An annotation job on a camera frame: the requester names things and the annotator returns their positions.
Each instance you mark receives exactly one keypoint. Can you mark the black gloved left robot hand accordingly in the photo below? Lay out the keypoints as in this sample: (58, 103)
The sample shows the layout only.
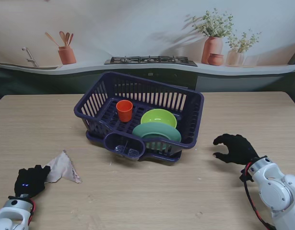
(29, 180)

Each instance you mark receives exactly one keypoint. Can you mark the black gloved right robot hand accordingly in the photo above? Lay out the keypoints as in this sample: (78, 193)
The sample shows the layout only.
(237, 149)

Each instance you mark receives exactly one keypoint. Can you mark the grey wiping cloth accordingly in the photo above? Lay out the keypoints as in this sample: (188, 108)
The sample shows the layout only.
(62, 167)

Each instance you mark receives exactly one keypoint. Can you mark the teal plate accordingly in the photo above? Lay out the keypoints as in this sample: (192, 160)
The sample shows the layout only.
(156, 131)

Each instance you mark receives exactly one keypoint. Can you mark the lime green bowl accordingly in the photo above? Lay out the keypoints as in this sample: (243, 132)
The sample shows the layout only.
(159, 118)

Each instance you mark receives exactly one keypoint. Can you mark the orange cup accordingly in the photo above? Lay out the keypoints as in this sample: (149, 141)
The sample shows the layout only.
(124, 111)

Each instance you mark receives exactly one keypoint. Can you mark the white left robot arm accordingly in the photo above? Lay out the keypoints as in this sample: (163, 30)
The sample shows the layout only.
(13, 214)

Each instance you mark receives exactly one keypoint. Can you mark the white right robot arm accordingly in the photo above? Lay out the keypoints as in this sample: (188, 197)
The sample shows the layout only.
(276, 189)

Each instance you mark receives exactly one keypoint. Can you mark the purple plastic dish rack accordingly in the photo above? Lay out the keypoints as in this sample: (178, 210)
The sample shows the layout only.
(137, 95)

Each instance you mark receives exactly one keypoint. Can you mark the printed kitchen scene backdrop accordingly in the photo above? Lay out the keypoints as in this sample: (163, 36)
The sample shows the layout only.
(137, 24)

